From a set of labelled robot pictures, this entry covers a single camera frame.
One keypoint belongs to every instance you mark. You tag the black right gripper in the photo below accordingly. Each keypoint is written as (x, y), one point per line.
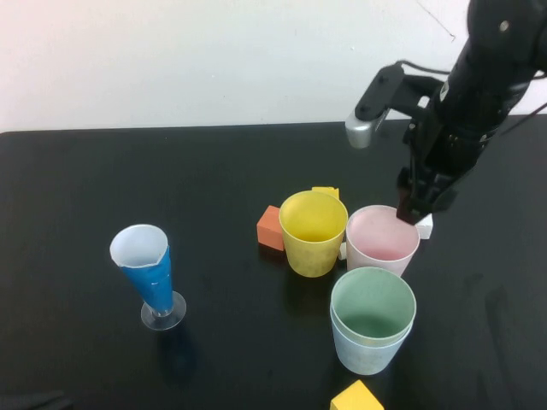
(457, 145)

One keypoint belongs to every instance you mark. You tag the green and white glue stick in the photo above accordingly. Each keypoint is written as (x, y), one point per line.
(342, 251)

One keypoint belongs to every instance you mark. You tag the notched yellow foam cube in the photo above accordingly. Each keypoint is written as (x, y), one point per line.
(327, 191)

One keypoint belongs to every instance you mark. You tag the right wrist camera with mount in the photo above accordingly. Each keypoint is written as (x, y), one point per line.
(372, 107)

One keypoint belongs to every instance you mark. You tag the blue plastic cup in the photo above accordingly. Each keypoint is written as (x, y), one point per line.
(367, 359)

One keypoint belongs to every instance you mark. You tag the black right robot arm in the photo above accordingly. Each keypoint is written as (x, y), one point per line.
(495, 47)

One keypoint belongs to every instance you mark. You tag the green plastic cup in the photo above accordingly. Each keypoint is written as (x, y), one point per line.
(372, 299)

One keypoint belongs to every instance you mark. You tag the white foam cube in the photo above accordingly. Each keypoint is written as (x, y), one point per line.
(426, 228)

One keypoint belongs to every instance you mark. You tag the orange foam cube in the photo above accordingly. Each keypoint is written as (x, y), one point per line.
(269, 228)

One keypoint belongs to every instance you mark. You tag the plain yellow foam cube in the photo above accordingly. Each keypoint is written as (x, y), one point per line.
(354, 397)

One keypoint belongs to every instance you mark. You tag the pink plastic cup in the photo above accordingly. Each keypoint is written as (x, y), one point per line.
(376, 239)

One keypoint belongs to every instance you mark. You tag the blue-wrapped clear measuring glass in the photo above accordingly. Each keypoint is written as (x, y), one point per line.
(149, 277)

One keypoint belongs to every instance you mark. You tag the yellow plastic cup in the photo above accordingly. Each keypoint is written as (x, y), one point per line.
(312, 256)

